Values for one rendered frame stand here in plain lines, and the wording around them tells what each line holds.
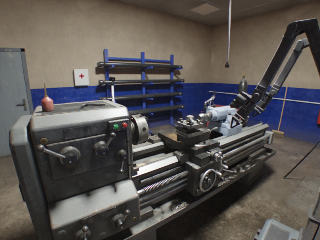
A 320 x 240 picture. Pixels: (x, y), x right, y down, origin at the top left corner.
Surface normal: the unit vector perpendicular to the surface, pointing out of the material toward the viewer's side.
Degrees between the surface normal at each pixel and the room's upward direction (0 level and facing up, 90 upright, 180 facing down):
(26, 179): 90
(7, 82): 90
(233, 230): 0
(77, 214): 32
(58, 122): 45
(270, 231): 0
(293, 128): 90
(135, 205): 90
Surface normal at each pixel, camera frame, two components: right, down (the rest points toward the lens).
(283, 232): 0.00, -0.97
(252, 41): -0.83, 0.14
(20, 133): 0.40, -0.52
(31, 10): 0.56, 0.21
